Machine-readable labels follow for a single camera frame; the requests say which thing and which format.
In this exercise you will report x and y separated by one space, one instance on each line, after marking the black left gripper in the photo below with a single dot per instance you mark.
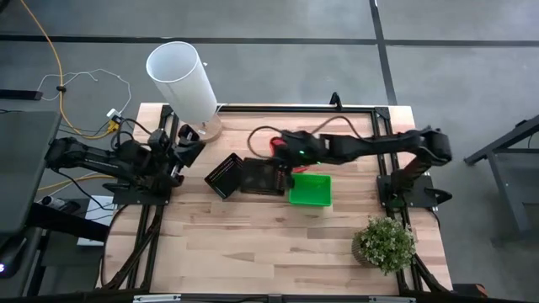
189 132

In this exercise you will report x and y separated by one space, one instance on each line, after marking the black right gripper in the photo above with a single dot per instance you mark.
303 147

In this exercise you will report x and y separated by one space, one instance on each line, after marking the black slotted plastic basket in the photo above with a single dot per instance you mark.
223 177
261 177

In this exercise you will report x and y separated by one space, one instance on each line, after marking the green slotted plastic basket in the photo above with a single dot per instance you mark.
311 190

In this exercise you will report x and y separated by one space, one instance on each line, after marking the red slotted plastic basket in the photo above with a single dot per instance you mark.
275 145

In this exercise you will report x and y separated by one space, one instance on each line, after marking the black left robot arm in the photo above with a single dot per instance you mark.
92 157

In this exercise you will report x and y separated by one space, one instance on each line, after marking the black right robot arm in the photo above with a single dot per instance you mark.
379 145

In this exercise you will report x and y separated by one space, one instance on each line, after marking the lamp stand with wooden base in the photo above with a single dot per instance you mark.
212 130

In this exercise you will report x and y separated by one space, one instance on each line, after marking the white cylindrical lamp shade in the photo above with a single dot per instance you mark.
177 69

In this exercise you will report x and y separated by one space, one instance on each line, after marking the white power adapter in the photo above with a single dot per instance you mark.
113 113

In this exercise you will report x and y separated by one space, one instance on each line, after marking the white flat box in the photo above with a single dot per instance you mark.
97 219

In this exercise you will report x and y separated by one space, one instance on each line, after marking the green potted plant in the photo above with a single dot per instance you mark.
385 244

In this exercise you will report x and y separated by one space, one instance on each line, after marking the silver and black device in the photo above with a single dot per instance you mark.
63 205

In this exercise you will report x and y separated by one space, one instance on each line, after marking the black side desk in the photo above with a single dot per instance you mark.
25 168

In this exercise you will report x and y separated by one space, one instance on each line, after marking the black floor strip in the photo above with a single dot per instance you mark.
21 95

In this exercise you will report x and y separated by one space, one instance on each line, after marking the black bar with silver brackets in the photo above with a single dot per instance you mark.
84 299

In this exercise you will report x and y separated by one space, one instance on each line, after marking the black computer with blue light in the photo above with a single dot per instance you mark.
12 256

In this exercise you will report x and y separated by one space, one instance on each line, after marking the orange and black object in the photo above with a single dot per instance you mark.
480 290

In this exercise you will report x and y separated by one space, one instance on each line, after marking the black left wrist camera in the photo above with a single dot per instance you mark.
158 138

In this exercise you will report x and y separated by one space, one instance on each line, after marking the black aluminium table frame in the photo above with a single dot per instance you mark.
295 109

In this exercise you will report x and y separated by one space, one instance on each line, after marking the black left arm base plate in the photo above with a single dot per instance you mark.
139 198

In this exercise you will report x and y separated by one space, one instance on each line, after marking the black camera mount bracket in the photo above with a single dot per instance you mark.
336 103

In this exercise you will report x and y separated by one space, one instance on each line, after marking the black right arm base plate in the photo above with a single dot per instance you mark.
417 198

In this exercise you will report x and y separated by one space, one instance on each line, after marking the black side table frame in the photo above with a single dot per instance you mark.
511 198

